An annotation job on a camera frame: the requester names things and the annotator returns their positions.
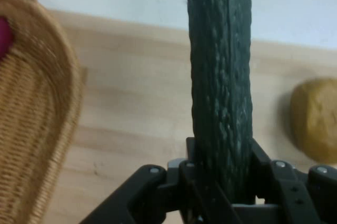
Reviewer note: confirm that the bamboo cutting board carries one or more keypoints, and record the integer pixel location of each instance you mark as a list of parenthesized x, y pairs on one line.
[(137, 97)]

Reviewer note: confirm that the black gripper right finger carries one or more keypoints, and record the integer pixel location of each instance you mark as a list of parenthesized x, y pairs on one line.
[(297, 195)]

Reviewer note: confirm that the purple sweet potato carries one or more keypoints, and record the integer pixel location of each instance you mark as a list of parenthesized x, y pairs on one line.
[(4, 36)]

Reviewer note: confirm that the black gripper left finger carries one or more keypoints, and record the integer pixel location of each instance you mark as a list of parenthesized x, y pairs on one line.
[(137, 195)]

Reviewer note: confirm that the woven wicker basket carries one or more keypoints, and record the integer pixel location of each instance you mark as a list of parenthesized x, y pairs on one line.
[(31, 116)]

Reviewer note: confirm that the brown potato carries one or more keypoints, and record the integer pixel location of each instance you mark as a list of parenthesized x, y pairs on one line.
[(316, 118)]

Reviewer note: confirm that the long dark green cucumber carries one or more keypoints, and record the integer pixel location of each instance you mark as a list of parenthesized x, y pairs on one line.
[(221, 76)]

